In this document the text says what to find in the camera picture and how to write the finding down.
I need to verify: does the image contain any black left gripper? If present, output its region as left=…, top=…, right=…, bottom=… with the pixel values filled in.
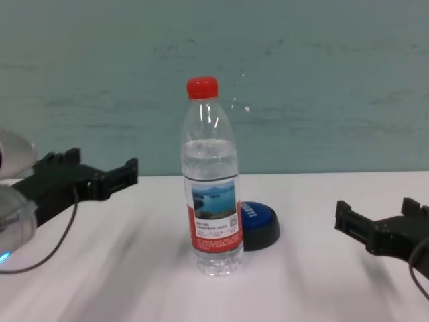
left=9, top=147, right=139, bottom=229

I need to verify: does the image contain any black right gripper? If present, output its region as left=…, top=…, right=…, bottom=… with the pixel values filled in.
left=334, top=197, right=429, bottom=280

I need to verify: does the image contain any blue push button black base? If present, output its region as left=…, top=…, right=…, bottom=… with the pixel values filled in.
left=240, top=200, right=282, bottom=252

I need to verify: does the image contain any clear water bottle red cap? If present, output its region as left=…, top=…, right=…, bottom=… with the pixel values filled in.
left=180, top=76, right=245, bottom=278

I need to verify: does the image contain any thin black cable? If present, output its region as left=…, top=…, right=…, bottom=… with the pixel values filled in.
left=0, top=186, right=80, bottom=274
left=408, top=234, right=429, bottom=302

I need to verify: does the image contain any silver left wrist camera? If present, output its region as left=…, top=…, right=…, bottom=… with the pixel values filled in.
left=0, top=129, right=38, bottom=179

